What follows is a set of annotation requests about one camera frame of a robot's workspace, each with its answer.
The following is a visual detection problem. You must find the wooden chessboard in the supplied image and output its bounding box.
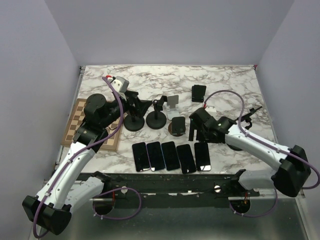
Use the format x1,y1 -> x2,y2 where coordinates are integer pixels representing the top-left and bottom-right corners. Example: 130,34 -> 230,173
61,98 -> 122,152

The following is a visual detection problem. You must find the pink-edged black phone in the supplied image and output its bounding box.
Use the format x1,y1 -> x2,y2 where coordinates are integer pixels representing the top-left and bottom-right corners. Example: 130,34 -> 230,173
132,142 -> 151,172

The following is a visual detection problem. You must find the small black phone stand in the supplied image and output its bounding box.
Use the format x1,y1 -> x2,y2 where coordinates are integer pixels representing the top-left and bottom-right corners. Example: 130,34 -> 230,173
191,85 -> 207,103

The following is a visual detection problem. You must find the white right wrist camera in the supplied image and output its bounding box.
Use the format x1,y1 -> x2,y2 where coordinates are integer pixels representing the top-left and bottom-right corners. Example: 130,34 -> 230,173
204,105 -> 217,116

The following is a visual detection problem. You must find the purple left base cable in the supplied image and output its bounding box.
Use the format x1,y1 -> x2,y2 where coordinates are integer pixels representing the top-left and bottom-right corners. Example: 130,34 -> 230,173
92,187 -> 144,221

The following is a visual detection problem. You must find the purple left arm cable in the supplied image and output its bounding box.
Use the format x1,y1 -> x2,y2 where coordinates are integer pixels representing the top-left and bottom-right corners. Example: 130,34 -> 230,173
32,74 -> 125,238

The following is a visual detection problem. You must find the blue-edged black phone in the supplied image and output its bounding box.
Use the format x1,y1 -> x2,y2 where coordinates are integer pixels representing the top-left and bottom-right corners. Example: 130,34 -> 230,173
146,141 -> 165,172

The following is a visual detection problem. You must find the black phone dark case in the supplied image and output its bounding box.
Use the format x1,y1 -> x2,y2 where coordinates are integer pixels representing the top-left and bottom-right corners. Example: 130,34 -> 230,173
161,141 -> 181,171

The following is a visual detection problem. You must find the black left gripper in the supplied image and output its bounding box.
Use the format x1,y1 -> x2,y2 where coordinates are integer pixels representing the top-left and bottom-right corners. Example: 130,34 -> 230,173
101,90 -> 153,129

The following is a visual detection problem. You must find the white folding phone stand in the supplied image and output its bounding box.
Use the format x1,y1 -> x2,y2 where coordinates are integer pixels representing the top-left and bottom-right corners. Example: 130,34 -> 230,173
166,95 -> 180,121

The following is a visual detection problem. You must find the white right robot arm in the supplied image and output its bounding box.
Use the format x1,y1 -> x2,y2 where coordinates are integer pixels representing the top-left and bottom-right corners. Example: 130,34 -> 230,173
189,107 -> 311,197

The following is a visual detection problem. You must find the black round-base stand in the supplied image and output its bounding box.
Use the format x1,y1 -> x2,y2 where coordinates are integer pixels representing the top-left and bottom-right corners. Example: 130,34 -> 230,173
123,110 -> 145,132
227,106 -> 263,152
146,95 -> 168,130

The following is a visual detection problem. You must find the black front mounting rail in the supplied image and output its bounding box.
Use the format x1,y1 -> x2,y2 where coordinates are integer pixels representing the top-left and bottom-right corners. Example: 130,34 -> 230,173
74,172 -> 261,208

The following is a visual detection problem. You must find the black stand on wooden base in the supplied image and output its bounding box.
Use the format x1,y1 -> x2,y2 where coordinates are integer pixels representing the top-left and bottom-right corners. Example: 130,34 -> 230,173
168,116 -> 186,137

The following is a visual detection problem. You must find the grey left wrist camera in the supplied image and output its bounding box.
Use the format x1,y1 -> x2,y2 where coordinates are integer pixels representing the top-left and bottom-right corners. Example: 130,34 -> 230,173
111,76 -> 130,95

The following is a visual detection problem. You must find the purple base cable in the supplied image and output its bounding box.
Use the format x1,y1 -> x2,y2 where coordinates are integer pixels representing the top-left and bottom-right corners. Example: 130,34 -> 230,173
92,187 -> 144,221
228,187 -> 279,219

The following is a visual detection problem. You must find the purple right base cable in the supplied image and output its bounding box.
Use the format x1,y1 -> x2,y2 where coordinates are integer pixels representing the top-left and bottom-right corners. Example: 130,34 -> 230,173
228,187 -> 279,219

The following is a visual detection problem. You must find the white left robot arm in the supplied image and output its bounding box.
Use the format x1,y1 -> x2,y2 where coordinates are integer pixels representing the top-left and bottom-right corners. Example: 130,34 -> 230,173
22,90 -> 153,239

